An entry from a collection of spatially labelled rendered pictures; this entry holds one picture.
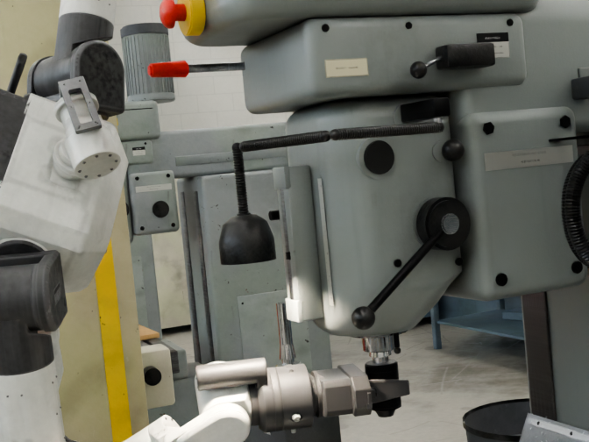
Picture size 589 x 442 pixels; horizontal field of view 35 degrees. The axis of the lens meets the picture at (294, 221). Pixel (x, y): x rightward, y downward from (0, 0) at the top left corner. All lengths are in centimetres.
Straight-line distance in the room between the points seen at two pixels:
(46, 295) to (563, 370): 85
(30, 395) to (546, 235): 74
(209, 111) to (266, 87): 952
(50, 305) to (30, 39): 177
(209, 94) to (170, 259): 214
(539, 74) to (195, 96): 951
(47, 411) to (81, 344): 164
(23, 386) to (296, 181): 45
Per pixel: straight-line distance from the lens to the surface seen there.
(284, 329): 172
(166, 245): 970
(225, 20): 120
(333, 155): 123
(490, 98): 132
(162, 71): 133
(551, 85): 139
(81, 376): 300
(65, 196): 139
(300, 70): 120
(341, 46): 120
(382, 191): 124
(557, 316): 162
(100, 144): 132
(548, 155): 136
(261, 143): 118
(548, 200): 136
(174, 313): 978
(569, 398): 164
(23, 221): 136
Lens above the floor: 154
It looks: 3 degrees down
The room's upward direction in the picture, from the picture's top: 6 degrees counter-clockwise
